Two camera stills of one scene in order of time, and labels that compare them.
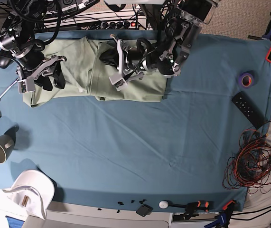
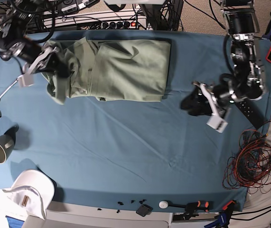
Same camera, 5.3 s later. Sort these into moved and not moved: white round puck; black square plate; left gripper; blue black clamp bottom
Moved: left gripper
Not moved: black square plate; white round puck; blue black clamp bottom
